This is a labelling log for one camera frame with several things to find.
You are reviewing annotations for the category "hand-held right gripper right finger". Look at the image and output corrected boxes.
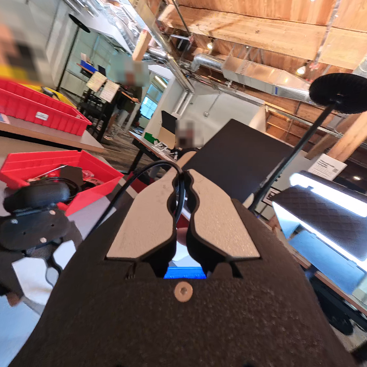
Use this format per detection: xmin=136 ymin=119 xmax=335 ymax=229
xmin=183 ymin=169 xmax=261 ymax=278

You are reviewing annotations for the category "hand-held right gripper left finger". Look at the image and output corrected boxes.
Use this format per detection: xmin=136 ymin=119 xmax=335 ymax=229
xmin=106 ymin=172 xmax=180 ymax=278

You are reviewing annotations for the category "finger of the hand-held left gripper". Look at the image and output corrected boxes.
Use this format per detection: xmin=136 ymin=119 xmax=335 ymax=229
xmin=11 ymin=257 xmax=54 ymax=305
xmin=52 ymin=239 xmax=77 ymax=272

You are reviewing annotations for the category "blue plastic bin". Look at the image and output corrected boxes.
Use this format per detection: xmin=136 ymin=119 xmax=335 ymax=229
xmin=163 ymin=266 xmax=207 ymax=279

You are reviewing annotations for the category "red plastic tray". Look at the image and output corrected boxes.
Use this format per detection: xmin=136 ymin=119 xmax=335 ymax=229
xmin=0 ymin=150 xmax=124 ymax=217

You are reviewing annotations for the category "black white marker sign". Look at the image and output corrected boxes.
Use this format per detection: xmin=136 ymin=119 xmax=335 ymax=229
xmin=262 ymin=186 xmax=283 ymax=205

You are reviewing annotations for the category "black panel on white stand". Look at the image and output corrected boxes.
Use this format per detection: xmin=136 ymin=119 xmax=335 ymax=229
xmin=165 ymin=118 xmax=296 ymax=218

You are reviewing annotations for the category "black flat square piece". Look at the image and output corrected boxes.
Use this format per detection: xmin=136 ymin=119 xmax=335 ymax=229
xmin=59 ymin=165 xmax=85 ymax=187

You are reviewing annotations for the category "wooden top desk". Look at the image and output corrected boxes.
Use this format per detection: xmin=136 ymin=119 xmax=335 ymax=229
xmin=128 ymin=130 xmax=184 ymax=175

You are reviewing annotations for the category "studio softbox light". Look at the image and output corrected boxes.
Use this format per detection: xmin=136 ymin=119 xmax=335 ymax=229
xmin=270 ymin=171 xmax=367 ymax=293

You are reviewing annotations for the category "black and beige panel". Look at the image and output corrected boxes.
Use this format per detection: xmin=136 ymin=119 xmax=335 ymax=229
xmin=158 ymin=110 xmax=179 ymax=149

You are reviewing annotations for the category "red ribbed plastic bin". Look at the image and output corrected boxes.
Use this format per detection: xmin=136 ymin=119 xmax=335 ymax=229
xmin=0 ymin=79 xmax=92 ymax=136

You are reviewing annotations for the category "black standing desk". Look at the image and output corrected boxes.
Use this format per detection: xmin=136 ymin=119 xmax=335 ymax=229
xmin=77 ymin=63 xmax=141 ymax=142

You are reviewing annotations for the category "white paper sign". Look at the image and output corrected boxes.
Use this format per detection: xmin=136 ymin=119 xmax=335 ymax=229
xmin=308 ymin=154 xmax=348 ymax=181

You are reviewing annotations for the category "yellow plastic bin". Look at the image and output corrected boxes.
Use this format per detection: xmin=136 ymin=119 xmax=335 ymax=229
xmin=40 ymin=86 xmax=78 ymax=109

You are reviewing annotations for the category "white flip chart board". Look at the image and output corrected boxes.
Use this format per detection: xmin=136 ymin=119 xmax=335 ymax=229
xmin=99 ymin=80 xmax=119 ymax=103
xmin=85 ymin=71 xmax=107 ymax=93

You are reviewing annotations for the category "wooden pillar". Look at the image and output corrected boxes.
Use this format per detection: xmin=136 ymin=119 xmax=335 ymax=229
xmin=132 ymin=30 xmax=152 ymax=62
xmin=305 ymin=112 xmax=367 ymax=162

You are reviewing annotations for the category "black floor lamp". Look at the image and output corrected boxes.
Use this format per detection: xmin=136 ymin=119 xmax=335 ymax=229
xmin=55 ymin=14 xmax=91 ymax=91
xmin=248 ymin=72 xmax=367 ymax=213

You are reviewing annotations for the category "silver rectangular air duct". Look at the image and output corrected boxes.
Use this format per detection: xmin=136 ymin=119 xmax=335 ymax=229
xmin=191 ymin=54 xmax=311 ymax=102

